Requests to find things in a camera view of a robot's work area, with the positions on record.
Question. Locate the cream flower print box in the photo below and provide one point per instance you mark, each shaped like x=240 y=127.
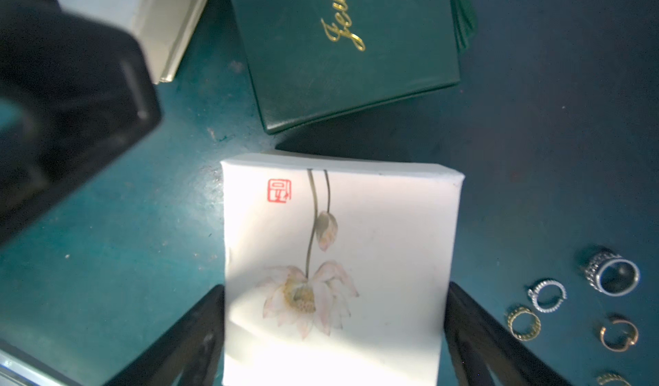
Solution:
x=337 y=270

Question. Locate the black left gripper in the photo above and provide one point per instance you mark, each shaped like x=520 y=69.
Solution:
x=75 y=95

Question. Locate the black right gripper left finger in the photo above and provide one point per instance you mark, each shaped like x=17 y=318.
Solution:
x=188 y=353

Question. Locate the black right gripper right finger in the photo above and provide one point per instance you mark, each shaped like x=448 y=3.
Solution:
x=481 y=349

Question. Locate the green jewelry box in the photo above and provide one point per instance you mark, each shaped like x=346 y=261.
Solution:
x=312 y=60

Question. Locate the white lift-off lid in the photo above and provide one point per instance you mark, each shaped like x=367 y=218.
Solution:
x=163 y=28

